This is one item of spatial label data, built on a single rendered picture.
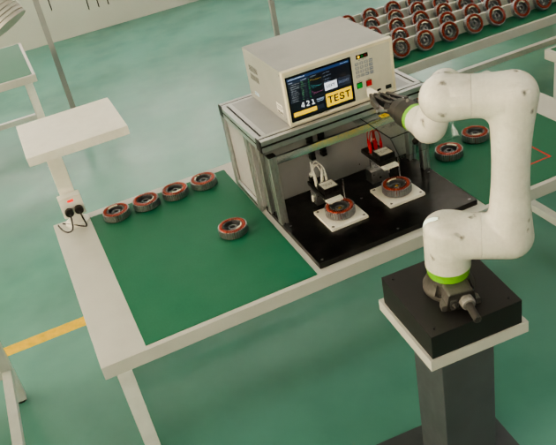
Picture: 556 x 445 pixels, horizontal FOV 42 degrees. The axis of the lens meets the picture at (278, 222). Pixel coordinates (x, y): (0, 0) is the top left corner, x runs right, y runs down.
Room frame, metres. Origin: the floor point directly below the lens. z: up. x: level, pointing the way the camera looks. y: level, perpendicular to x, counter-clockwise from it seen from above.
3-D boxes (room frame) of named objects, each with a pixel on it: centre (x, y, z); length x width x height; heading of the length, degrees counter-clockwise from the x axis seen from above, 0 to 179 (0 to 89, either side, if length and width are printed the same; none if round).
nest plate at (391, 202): (2.34, -0.46, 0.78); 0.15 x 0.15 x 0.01; 17
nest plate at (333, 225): (2.27, -0.23, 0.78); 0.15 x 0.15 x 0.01; 17
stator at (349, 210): (2.26, -0.23, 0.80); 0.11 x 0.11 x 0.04
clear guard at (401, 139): (2.36, -0.52, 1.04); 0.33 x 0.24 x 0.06; 17
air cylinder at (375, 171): (2.48, -0.42, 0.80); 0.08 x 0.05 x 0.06; 107
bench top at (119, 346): (2.54, -0.27, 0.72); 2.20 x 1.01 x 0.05; 107
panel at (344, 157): (2.54, -0.27, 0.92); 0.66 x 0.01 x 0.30; 107
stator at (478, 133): (2.67, -0.88, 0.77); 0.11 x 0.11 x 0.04
